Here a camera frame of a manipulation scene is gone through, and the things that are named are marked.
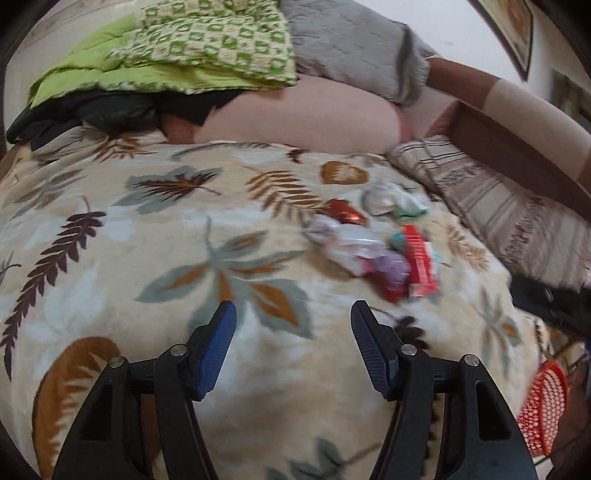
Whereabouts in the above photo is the green checkered quilt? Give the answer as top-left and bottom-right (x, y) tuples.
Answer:
(28, 1), (297, 107)

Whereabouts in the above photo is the red plastic mesh basket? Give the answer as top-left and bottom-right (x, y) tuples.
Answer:
(517, 360), (568, 458)

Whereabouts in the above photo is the red snack wrapper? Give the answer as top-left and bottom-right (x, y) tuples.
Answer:
(402, 225), (439, 298)

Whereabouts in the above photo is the brown padded headboard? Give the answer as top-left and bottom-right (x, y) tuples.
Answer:
(405, 58), (590, 219)

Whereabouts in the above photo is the pink bolster cushion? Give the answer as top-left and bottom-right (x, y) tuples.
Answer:
(192, 76), (413, 154)

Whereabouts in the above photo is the black jacket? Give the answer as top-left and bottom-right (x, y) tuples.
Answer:
(6, 89), (242, 150)

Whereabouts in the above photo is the leaf pattern fleece blanket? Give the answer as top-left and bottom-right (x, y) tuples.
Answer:
(1, 132), (548, 479)

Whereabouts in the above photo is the grey quilted pillow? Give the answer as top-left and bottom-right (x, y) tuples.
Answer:
(280, 0), (436, 108)

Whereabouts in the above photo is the framed wall picture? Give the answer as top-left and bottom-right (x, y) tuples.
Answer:
(471, 0), (534, 81)

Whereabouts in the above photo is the striped beige pillow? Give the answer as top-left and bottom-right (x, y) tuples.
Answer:
(386, 135), (590, 290)

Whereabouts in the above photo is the shiny red candy wrapper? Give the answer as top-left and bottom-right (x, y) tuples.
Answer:
(322, 199), (367, 226)

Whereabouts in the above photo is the white knitted glove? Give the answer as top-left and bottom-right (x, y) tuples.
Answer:
(362, 181), (430, 218)

